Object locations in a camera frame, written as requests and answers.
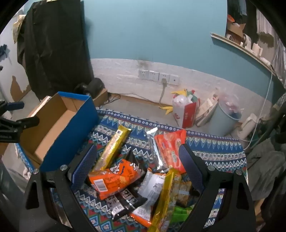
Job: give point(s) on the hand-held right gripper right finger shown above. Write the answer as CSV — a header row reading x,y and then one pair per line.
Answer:
x,y
190,165

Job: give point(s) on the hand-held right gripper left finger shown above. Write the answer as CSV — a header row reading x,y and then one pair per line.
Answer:
x,y
86,165

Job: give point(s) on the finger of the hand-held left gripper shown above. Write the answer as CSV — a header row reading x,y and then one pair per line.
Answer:
x,y
20,126
14,105

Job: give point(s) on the brown and yellow snack packet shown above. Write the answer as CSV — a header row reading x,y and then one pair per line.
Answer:
x,y
185,191

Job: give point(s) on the large orange-red snack packet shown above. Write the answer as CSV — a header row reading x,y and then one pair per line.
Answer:
x,y
167,149

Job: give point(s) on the orange and black snack packet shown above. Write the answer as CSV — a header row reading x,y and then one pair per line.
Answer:
x,y
116,178

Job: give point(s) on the blue cardboard box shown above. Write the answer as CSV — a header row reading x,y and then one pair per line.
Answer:
x,y
73,133

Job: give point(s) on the long yellow snack packet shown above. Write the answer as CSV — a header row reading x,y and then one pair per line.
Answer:
x,y
114,145
163,200

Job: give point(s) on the silver foil snack packet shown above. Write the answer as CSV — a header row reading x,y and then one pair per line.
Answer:
x,y
154,147

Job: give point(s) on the white and silver snack packet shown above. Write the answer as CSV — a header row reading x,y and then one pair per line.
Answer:
x,y
152,185

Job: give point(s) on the green snack packet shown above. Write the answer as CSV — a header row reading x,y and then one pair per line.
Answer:
x,y
178,214

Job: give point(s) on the blue patterned blanket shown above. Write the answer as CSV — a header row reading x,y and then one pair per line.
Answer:
x,y
212,142

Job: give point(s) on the light blue trash bin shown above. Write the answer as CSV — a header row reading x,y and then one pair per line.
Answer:
x,y
221,122

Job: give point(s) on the beige paper bag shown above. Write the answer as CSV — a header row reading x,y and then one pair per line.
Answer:
x,y
206,109

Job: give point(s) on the banana peel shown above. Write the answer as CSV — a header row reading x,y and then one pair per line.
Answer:
x,y
167,108

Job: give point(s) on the white electric kettle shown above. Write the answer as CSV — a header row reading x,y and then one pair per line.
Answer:
x,y
245,127

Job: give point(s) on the brown cardboard box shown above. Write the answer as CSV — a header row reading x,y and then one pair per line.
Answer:
x,y
101,96

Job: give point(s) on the black hanging cloth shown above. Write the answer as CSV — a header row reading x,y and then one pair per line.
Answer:
x,y
53,44

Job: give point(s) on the clear bin liner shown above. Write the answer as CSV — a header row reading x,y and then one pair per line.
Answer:
x,y
228,100

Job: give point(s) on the grey fluffy blanket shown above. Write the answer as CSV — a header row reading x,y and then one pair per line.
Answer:
x,y
268,160

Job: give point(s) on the black bag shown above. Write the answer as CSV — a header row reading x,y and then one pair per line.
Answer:
x,y
96,86

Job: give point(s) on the cardboard box on ledge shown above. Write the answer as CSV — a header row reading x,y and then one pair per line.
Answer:
x,y
234,29

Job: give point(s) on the dark hanging clothes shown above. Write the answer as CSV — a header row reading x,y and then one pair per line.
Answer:
x,y
248,13

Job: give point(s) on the wooden wall ledge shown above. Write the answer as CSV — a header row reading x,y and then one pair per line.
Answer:
x,y
245,50

